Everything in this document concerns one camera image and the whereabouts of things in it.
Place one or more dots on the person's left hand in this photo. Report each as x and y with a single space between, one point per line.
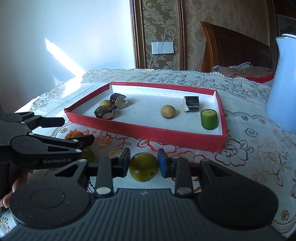
19 182

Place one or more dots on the striped pillow bedding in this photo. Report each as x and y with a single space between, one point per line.
246 70

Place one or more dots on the green round fruit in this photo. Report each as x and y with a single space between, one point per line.
143 167

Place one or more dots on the orange tangerine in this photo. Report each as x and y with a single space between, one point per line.
74 134

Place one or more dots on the white electric kettle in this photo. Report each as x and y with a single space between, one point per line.
280 106

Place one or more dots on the white wall light switch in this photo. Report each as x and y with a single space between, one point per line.
162 48

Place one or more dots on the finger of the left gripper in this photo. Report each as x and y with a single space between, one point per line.
34 122
49 145

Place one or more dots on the dark cylinder white cut end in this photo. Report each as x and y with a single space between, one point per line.
191 103

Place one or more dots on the wooden bed headboard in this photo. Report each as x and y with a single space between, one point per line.
226 48

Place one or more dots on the small tan fruit left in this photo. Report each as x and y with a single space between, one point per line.
106 102

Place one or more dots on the dark round root piece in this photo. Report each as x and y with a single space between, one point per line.
104 112

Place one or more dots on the white embroidered lace tablecloth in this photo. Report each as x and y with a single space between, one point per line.
255 146

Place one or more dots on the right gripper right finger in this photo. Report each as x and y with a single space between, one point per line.
178 168

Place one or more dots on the yellow-brown small round fruit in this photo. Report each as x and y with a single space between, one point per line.
168 111

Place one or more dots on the red shallow box tray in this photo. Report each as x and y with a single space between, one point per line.
142 117

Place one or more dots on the green persimmon with calyx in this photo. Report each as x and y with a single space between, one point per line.
89 155

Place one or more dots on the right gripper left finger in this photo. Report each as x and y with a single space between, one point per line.
109 168

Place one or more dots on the gilded wall panel frame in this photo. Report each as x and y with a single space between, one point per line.
158 21

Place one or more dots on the dark cylinder piece left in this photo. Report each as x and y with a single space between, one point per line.
118 100

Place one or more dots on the sliding wardrobe mirror door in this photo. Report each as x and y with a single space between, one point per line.
285 25

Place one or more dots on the green cucumber piece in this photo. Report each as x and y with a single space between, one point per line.
209 119

